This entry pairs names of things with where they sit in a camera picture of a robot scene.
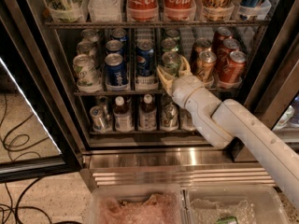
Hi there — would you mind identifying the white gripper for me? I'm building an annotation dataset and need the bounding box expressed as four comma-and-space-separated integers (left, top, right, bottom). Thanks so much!
157, 56, 205, 109

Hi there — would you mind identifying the green soda can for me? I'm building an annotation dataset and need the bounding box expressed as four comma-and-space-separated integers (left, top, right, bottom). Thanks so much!
164, 29, 181, 43
162, 51, 181, 77
161, 38, 179, 53

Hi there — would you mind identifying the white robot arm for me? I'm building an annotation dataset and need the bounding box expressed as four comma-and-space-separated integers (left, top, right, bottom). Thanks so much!
156, 56, 299, 208

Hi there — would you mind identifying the front orange can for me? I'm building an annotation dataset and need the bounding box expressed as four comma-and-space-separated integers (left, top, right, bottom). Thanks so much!
195, 50, 217, 82

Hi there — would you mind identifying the orange can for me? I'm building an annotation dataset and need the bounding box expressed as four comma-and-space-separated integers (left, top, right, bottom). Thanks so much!
195, 50, 217, 82
190, 38, 212, 63

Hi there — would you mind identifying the lone blue Pepsi can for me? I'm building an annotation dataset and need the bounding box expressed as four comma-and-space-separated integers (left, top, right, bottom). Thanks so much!
135, 39, 154, 77

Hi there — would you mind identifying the rear orange can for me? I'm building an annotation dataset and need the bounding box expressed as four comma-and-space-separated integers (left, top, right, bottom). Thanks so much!
190, 38, 212, 63

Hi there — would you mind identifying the bottom green white can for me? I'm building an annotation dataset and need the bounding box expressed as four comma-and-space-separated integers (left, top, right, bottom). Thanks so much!
160, 103, 178, 132

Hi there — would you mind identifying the front red can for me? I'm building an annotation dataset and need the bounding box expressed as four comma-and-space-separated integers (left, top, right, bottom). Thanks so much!
219, 50, 247, 83

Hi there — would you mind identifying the red can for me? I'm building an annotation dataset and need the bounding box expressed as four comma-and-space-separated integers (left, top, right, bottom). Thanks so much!
212, 27, 233, 52
216, 38, 240, 73
219, 50, 247, 83

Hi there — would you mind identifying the front blue Pepsi can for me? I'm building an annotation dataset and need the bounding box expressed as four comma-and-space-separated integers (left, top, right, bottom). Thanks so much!
105, 53, 128, 86

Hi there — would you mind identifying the middle red can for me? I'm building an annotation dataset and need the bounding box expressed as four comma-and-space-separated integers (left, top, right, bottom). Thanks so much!
216, 38, 240, 73

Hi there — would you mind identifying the rear red can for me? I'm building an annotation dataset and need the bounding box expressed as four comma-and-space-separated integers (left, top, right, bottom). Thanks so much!
212, 27, 233, 52

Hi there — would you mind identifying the middle blue Pepsi can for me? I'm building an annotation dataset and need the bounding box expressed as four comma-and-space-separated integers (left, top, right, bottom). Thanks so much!
106, 40, 124, 55

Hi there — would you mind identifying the rear blue Pepsi can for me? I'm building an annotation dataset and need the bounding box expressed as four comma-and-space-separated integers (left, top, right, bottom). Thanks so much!
111, 28, 128, 44

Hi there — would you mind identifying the stainless steel fridge cabinet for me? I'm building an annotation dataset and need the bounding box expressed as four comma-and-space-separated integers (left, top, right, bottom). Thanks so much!
16, 0, 298, 189

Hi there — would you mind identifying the silver can bottom left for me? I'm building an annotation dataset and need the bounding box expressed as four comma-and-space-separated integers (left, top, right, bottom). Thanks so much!
90, 105, 109, 133

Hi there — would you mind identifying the front white green can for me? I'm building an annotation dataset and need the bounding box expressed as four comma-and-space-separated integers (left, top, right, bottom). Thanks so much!
73, 54, 99, 87

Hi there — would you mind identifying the middle white green can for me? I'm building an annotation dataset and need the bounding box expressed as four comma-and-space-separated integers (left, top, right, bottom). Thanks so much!
77, 40, 97, 60

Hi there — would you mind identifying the rear white green can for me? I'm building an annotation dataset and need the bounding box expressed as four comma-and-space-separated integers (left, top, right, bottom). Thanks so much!
81, 29, 100, 44

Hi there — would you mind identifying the green can in bin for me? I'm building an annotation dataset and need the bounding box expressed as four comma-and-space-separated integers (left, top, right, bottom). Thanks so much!
216, 217, 238, 224

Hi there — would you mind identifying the open glass fridge door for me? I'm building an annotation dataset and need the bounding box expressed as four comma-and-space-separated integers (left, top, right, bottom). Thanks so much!
0, 0, 82, 183

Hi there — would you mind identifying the bottom clear water bottle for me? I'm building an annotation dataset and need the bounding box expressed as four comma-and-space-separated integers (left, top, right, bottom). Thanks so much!
179, 108, 195, 132

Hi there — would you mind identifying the clear water bottle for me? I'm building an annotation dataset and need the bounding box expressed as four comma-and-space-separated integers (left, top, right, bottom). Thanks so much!
88, 0, 121, 22
179, 108, 195, 132

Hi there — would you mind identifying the right brown juice bottle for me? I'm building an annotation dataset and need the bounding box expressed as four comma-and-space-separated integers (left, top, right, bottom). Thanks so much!
138, 94, 157, 132

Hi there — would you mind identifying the brown juice bottle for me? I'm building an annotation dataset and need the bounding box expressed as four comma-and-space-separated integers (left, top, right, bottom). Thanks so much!
113, 96, 133, 133
138, 94, 157, 132

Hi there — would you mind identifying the left brown juice bottle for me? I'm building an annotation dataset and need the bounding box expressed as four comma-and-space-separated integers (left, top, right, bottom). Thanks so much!
113, 96, 133, 133

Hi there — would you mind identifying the right Coca-Cola bottle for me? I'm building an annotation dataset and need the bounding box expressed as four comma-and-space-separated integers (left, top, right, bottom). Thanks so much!
164, 0, 192, 21

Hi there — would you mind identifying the coca-cola bottle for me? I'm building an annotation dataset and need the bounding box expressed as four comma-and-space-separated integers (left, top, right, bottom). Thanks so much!
164, 0, 192, 21
128, 0, 158, 21

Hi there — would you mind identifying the left Coca-Cola bottle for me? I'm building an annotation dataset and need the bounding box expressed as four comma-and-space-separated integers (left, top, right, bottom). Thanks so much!
128, 0, 158, 21

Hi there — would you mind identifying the gold label bottle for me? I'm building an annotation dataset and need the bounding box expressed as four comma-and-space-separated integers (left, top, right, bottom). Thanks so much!
201, 0, 233, 21

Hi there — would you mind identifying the clear water bottle top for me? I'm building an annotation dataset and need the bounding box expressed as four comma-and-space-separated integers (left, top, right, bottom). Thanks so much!
88, 0, 121, 22

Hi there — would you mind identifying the right clear plastic bin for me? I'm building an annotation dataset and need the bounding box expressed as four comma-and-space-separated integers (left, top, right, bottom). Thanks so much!
185, 185, 291, 224

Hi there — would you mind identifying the clear plastic bin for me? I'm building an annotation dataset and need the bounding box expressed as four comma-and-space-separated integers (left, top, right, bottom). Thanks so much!
185, 185, 291, 224
88, 184, 187, 224

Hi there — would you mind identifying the green label bottle top left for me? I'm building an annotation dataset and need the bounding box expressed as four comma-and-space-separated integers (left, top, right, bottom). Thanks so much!
49, 0, 83, 22

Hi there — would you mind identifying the left clear plastic bin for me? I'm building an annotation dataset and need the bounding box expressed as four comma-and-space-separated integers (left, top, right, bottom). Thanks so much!
88, 184, 187, 224

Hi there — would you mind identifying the black floor cable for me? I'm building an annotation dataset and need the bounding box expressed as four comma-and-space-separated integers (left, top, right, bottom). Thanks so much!
0, 91, 83, 224

